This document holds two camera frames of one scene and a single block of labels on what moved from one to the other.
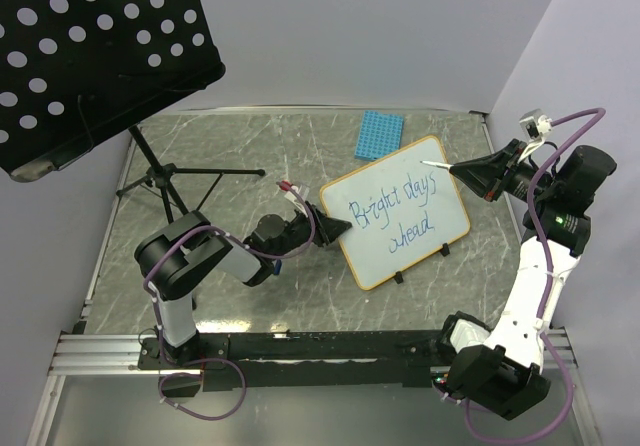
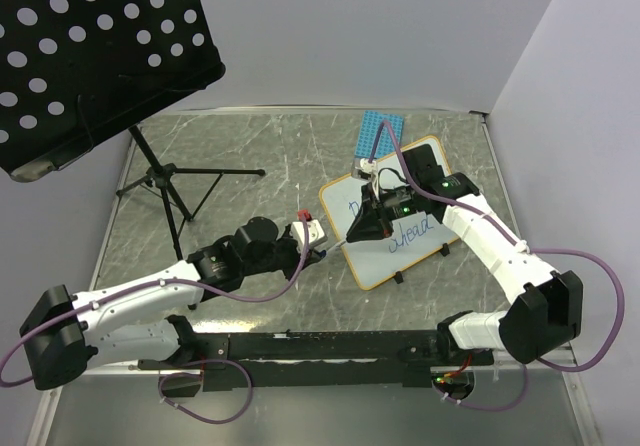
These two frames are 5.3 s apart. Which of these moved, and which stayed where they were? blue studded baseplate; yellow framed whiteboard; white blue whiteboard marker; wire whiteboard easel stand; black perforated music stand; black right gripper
Moved: black right gripper; white blue whiteboard marker
Stayed: black perforated music stand; blue studded baseplate; yellow framed whiteboard; wire whiteboard easel stand
